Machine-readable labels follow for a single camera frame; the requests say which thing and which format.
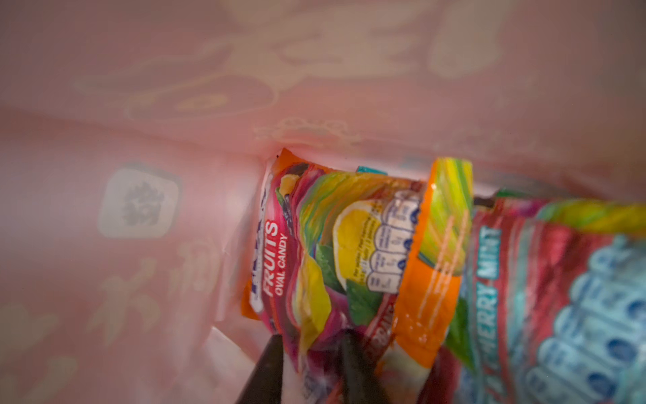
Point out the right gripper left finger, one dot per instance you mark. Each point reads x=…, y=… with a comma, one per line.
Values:
x=265, y=384

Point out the teal cherry mint candy packet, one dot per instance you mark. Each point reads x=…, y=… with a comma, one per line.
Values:
x=548, y=299

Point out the orange fruits candy packet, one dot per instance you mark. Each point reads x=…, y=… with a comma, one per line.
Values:
x=378, y=256

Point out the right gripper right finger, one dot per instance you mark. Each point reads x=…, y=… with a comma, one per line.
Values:
x=360, y=384

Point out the red paper gift bag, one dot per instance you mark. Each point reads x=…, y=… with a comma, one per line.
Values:
x=135, y=136

